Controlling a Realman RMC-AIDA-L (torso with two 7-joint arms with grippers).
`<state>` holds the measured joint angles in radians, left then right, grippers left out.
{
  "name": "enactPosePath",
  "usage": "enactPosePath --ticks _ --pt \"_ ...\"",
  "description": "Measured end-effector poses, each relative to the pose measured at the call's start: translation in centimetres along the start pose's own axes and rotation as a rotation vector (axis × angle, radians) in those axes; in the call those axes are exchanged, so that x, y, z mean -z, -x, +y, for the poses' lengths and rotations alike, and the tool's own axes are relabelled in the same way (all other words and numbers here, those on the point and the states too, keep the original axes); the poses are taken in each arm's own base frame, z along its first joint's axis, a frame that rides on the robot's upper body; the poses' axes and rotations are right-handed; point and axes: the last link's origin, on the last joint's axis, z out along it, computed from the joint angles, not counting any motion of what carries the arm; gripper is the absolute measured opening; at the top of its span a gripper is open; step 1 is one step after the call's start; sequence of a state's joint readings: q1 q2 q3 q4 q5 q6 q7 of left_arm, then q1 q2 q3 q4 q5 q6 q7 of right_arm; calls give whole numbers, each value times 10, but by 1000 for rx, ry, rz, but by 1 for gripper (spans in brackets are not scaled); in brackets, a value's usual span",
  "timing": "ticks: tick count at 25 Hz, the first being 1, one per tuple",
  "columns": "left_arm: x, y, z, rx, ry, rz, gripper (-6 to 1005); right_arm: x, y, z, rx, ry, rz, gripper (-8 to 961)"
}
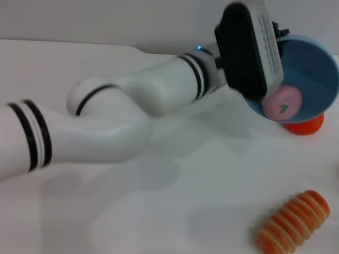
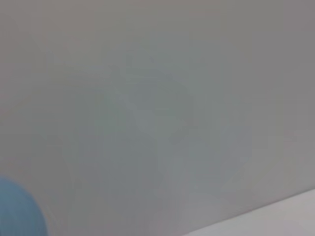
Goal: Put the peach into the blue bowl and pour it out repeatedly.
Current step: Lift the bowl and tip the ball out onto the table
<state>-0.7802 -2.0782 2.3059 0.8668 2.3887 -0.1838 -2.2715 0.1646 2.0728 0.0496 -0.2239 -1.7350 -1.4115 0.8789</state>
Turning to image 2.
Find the blue bowl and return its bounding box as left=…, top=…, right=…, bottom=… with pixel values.
left=0, top=176, right=50, bottom=236

